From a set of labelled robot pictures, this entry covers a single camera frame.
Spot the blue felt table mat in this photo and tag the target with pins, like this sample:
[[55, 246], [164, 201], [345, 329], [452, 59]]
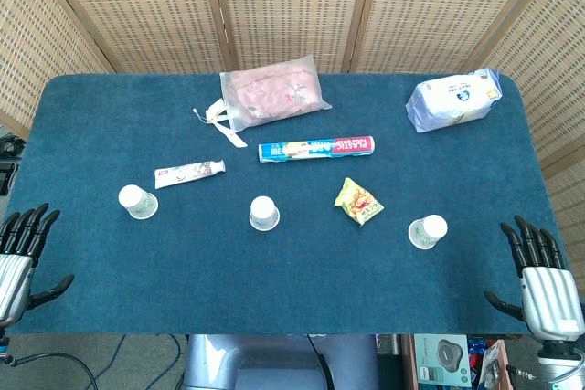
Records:
[[292, 280]]

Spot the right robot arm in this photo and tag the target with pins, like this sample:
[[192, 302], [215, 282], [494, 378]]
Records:
[[555, 358]]

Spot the white paper cup blue flower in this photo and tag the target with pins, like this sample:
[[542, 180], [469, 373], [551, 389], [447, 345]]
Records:
[[264, 214]]

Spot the teal product box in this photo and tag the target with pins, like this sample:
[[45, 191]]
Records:
[[441, 360]]

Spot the white paper cup green flower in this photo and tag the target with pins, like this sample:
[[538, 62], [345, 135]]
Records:
[[137, 202], [427, 232]]

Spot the grey robot torso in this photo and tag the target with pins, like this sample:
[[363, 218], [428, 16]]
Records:
[[274, 362]]

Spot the white blue tissue pack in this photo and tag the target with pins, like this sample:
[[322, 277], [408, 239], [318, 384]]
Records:
[[452, 100]]

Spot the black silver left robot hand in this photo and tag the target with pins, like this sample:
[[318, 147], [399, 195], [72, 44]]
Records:
[[16, 266]]

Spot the pink pouch in clear bag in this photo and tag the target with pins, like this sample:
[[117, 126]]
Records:
[[272, 91]]

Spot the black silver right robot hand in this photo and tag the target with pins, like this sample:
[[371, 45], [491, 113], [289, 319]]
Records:
[[548, 294]]

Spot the blue red plastic wrap box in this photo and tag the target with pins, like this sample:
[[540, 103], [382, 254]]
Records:
[[315, 149]]

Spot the cream ribbon tag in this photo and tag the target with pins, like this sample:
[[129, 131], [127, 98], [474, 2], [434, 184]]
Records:
[[224, 127]]

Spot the floral toothpaste tube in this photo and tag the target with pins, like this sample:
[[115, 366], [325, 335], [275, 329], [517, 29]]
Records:
[[187, 174]]

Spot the black equipment pile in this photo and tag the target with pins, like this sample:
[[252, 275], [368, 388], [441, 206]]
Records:
[[8, 166]]

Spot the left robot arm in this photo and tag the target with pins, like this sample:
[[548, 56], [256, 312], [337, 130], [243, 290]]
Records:
[[3, 342]]

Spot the yellow snack packet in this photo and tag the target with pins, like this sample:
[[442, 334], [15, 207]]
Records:
[[358, 203]]

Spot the woven bamboo folding screen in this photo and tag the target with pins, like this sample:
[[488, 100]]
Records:
[[292, 6]]

